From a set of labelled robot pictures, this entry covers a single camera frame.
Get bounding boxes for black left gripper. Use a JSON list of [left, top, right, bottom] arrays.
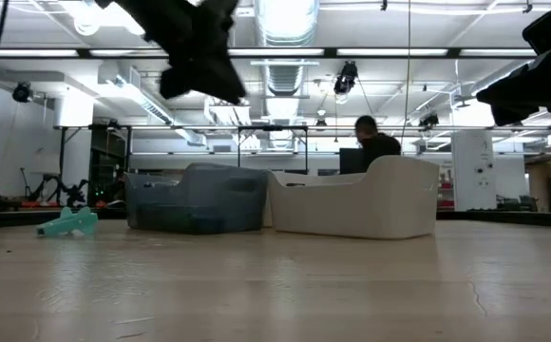
[[113, 0, 247, 105]]

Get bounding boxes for teal stapler remover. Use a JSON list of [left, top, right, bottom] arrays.
[[35, 205, 100, 238]]

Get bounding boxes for white pillar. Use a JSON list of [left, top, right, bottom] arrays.
[[450, 130, 498, 213]]

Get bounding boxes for black ceiling spotlight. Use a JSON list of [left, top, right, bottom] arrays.
[[11, 83, 34, 104], [332, 60, 359, 96], [417, 112, 441, 129]]

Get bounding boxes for black metal rack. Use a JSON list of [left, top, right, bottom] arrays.
[[55, 123, 134, 206]]

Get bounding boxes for grey translucent plastic bin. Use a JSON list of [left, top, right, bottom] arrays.
[[123, 162, 271, 236]]

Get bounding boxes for red storage shelf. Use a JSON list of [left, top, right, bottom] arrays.
[[439, 181, 455, 210]]

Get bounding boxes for person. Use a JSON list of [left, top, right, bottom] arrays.
[[353, 114, 403, 173]]

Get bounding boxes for black monitor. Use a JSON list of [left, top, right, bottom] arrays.
[[339, 147, 368, 176]]

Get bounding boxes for frosted whitish plastic bin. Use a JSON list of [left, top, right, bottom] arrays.
[[266, 155, 441, 240]]

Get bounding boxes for black aluminium table frame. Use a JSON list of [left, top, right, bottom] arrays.
[[0, 207, 551, 231]]

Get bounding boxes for thin hanging cable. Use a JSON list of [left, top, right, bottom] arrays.
[[400, 0, 412, 154]]

